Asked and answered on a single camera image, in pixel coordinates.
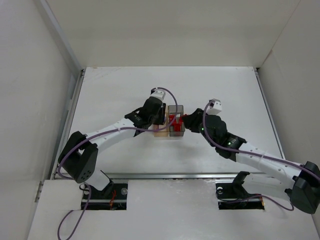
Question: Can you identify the red arched lego piece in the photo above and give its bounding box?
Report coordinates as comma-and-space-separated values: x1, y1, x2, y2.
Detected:
172, 121, 183, 132

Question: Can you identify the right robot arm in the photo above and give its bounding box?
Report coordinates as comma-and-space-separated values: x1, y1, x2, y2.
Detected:
182, 108, 320, 215

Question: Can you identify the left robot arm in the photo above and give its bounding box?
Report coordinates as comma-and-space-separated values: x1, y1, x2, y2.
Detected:
58, 96, 166, 197

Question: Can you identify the amber transparent container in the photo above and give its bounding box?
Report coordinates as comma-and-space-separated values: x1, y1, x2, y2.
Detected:
152, 106, 169, 137

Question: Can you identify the grey transparent container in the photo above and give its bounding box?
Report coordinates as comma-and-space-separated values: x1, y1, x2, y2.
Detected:
168, 105, 185, 138

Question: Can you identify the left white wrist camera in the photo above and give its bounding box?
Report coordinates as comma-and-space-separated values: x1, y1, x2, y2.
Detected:
150, 88, 166, 102

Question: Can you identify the aluminium right edge rail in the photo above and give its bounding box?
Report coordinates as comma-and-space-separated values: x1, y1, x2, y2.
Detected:
254, 68, 286, 159

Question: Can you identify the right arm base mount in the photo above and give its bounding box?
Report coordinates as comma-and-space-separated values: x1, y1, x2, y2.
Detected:
215, 171, 265, 210

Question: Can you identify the aluminium left frame post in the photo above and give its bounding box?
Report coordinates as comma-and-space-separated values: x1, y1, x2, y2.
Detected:
37, 0, 85, 73

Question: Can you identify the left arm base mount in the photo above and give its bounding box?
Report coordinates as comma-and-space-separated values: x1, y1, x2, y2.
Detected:
79, 171, 128, 211

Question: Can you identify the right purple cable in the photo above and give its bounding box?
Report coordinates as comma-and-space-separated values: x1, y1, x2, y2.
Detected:
202, 101, 320, 212

